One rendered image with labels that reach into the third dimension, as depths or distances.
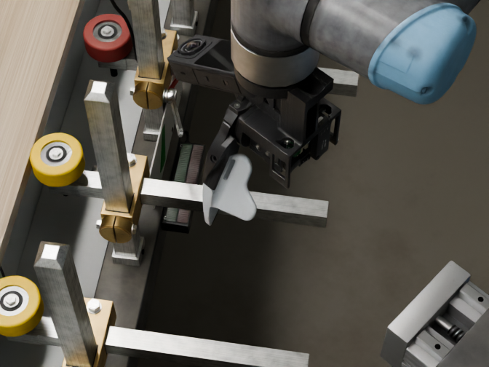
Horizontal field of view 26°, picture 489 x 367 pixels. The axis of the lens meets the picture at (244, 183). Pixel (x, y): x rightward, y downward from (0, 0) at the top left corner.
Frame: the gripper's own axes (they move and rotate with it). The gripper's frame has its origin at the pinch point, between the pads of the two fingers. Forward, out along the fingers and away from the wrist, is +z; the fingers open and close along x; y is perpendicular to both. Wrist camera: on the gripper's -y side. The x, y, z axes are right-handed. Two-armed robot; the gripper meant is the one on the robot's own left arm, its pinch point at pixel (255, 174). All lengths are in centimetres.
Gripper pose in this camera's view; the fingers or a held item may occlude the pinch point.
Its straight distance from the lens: 107.7
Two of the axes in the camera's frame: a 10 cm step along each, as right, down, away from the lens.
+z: 0.0, 5.5, 8.3
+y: 7.3, 5.7, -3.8
